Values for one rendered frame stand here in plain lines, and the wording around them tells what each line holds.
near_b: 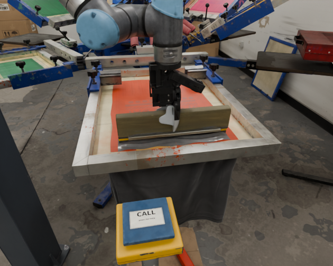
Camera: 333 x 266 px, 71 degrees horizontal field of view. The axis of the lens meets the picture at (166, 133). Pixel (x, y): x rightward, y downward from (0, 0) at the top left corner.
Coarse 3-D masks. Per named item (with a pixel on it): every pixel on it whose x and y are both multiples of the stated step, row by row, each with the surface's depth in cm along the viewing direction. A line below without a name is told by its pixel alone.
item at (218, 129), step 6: (162, 132) 73; (168, 132) 73; (174, 132) 73; (180, 132) 73; (186, 132) 73; (192, 132) 74; (198, 132) 74; (204, 132) 74; (132, 138) 71; (138, 138) 71; (144, 138) 72
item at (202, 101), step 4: (180, 88) 113; (184, 88) 113; (188, 88) 113; (184, 92) 108; (188, 92) 108; (192, 92) 108; (196, 92) 108; (184, 96) 105; (188, 96) 105; (192, 96) 105; (196, 96) 105; (200, 96) 105; (204, 96) 105; (196, 100) 101; (200, 100) 101; (204, 100) 101; (200, 104) 97; (204, 104) 97; (208, 104) 97; (228, 128) 82; (228, 132) 79; (232, 132) 79; (228, 136) 77; (232, 136) 77; (220, 140) 75; (224, 140) 75; (188, 144) 74
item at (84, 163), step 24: (144, 72) 126; (96, 96) 96; (216, 96) 104; (96, 120) 83; (240, 120) 83; (216, 144) 67; (240, 144) 67; (264, 144) 67; (72, 168) 60; (96, 168) 61; (120, 168) 62; (144, 168) 64
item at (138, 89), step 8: (136, 80) 122; (144, 80) 122; (120, 88) 112; (128, 88) 112; (136, 88) 112; (144, 88) 112; (112, 96) 105; (120, 96) 105; (128, 96) 105; (136, 96) 105; (144, 96) 105; (112, 104) 97; (120, 104) 97; (112, 112) 91; (120, 112) 91; (112, 120) 86; (112, 128) 82; (112, 136) 77; (112, 144) 74
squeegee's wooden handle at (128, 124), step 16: (144, 112) 70; (160, 112) 70; (192, 112) 71; (208, 112) 72; (224, 112) 73; (128, 128) 70; (144, 128) 71; (160, 128) 72; (192, 128) 74; (224, 128) 77
